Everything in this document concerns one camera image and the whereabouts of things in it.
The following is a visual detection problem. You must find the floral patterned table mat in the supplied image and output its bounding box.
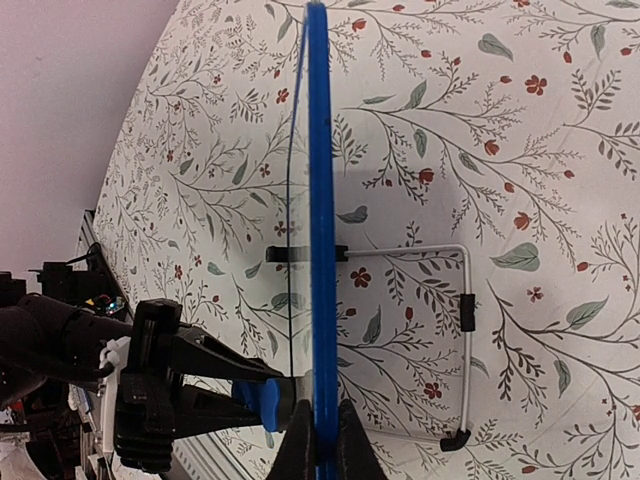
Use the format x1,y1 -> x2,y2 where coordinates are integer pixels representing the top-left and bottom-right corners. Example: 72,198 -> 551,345
93,1 -> 639,479

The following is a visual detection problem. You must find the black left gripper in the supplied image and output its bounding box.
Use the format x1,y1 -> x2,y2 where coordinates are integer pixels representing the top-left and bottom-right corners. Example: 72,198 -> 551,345
113,299 -> 285,473

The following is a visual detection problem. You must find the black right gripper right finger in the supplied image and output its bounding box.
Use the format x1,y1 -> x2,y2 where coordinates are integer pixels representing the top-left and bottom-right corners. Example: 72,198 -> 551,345
335,399 -> 387,480

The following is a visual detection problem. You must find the blue whiteboard eraser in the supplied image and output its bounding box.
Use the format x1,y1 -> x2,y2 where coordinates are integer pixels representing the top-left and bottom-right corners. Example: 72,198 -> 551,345
231,377 -> 297,433

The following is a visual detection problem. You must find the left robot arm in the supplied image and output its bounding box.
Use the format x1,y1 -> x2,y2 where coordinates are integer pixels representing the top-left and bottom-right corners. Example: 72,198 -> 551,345
1,294 -> 284,474

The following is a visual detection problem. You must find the front aluminium rail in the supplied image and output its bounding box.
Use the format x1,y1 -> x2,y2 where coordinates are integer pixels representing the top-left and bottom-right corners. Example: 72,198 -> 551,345
74,209 -> 136,321

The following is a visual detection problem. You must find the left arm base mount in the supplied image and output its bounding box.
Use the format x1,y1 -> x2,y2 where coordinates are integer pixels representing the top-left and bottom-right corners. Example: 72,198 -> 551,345
32,257 -> 106,316

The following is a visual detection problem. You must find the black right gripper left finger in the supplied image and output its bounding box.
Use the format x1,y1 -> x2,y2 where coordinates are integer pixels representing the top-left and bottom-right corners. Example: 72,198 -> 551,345
267,399 -> 316,480

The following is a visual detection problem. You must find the small blue-framed whiteboard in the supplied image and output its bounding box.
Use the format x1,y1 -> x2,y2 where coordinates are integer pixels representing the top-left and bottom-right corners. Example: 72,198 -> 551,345
287,1 -> 338,479

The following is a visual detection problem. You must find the wire whiteboard stand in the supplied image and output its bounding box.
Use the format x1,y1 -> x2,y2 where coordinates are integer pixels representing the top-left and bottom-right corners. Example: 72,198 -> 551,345
264,242 -> 479,454

